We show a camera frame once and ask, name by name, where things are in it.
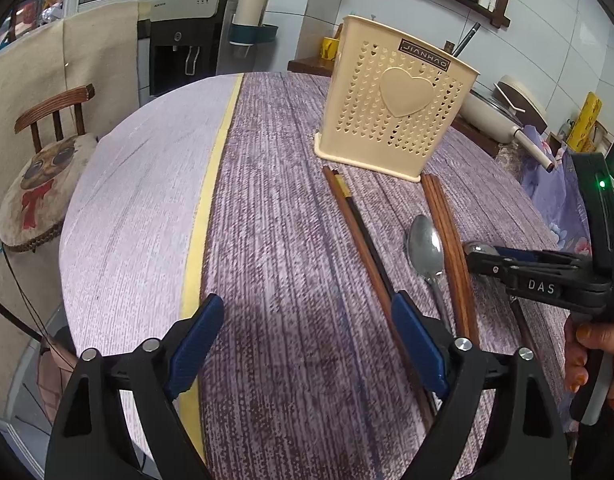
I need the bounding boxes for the purple striped tablecloth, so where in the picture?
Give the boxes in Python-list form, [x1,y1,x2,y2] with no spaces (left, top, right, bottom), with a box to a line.
[59,71,593,480]

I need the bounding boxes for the glass pot lid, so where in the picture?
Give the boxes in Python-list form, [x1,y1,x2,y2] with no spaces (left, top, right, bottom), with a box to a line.
[492,76,550,128]

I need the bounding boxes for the white pot with handle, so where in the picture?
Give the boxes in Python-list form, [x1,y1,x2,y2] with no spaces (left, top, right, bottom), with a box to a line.
[459,75,555,171]

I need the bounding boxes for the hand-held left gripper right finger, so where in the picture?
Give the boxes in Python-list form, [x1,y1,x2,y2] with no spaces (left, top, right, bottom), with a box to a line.
[391,292,573,480]

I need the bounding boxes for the black handled utensil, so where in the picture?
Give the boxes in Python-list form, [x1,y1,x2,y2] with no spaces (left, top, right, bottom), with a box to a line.
[452,22,482,57]

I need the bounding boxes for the beige perforated utensil holder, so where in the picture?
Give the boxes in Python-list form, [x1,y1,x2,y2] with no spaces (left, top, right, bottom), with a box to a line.
[313,14,481,183]

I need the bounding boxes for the person's right hand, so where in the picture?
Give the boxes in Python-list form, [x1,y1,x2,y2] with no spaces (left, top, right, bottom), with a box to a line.
[562,317,614,413]

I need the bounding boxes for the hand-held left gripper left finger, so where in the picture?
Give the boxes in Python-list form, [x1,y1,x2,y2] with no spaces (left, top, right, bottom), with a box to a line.
[44,294,225,480]

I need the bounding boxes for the purple floral cloth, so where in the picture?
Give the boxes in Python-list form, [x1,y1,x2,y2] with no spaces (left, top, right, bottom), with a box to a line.
[520,125,595,261]

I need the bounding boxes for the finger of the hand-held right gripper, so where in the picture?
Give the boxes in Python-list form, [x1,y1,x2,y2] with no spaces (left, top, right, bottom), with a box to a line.
[464,251,613,315]
[494,247,595,268]

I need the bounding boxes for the beige cloth cover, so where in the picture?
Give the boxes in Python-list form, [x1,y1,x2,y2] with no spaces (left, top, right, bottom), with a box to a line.
[0,0,140,241]

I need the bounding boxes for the beige paper cup tube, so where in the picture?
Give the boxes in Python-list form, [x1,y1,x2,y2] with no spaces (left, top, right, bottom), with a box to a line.
[234,0,273,28]

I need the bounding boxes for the wooden chair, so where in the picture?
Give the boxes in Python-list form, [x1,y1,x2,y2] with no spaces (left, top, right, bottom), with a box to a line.
[14,84,96,153]

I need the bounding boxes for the tall yellow packet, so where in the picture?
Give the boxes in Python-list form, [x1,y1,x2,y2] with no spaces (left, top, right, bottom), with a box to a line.
[567,92,603,153]

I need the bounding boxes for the metal spoon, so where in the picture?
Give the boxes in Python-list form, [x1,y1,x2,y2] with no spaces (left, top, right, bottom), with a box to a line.
[462,241,499,261]
[406,214,455,333]

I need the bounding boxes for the black cable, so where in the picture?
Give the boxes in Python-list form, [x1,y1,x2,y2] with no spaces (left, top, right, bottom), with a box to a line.
[0,240,55,346]

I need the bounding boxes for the grey water dispenser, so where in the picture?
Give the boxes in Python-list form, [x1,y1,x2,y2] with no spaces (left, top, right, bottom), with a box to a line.
[137,0,243,106]

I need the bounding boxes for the teal cup holder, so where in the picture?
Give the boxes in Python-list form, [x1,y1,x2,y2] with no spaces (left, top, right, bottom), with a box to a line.
[228,22,280,56]

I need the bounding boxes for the dark chopstick with gold band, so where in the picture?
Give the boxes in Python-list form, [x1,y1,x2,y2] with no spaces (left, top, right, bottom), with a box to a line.
[332,170,403,306]
[322,166,438,428]

